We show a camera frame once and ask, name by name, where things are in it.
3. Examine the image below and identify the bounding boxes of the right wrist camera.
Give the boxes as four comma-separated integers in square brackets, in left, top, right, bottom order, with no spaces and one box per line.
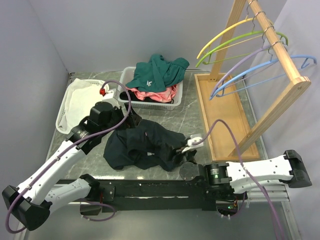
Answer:
[182,133,204,153]

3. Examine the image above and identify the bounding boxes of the dark navy shorts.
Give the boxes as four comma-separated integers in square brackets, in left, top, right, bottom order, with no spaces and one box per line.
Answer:
[103,112,196,172]

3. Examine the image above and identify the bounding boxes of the pink garment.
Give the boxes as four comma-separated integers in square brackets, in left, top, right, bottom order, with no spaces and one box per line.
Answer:
[126,84,179,104]

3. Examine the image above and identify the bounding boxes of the white laundry basket with clothes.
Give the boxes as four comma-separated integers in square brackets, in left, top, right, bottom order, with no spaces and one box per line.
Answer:
[119,66,183,111]

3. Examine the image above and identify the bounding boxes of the purple cable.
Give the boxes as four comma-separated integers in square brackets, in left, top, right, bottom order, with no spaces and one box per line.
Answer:
[191,118,287,240]
[4,80,132,235]

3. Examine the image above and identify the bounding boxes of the wooden hanger rack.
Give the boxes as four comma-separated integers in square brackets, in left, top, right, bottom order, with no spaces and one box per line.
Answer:
[194,0,311,162]

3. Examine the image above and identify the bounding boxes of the yellow hanger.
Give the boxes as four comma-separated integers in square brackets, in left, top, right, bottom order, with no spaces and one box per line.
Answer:
[196,18,253,59]

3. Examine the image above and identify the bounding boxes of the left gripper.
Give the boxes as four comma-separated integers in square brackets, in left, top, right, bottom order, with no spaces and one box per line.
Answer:
[100,101,142,136]

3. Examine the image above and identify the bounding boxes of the white cloth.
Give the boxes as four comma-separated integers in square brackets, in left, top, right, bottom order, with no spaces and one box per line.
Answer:
[57,78,109,128]

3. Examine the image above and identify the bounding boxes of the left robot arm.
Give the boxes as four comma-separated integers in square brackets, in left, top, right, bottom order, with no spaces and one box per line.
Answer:
[2,101,136,234]

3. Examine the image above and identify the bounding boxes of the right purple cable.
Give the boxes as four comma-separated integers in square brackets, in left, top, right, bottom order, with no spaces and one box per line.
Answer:
[191,118,287,240]

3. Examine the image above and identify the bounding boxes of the blue hanger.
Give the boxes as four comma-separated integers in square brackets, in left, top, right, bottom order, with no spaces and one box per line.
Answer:
[209,48,318,101]

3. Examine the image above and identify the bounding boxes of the teal garment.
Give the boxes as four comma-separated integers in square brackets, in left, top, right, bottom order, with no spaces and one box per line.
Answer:
[126,54,190,93]

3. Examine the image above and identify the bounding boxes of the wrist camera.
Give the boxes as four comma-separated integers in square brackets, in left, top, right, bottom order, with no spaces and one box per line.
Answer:
[99,88,118,102]
[182,133,204,153]

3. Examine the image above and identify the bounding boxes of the purple hanger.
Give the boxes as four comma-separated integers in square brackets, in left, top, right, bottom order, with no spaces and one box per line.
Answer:
[209,40,287,100]

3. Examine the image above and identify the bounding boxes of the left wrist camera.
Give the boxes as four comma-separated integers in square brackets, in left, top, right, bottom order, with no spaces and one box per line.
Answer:
[99,88,118,102]

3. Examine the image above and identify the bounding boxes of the white basket with cloth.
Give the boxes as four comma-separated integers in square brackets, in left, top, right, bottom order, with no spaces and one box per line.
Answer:
[55,78,110,135]

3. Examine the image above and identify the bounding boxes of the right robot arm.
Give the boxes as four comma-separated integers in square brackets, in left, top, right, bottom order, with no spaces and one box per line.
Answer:
[179,149,312,200]

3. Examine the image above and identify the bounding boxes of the green hanger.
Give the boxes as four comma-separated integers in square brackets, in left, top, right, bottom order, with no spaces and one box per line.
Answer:
[195,29,290,68]

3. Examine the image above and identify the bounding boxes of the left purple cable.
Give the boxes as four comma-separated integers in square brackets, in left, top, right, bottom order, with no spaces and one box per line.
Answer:
[4,80,132,235]

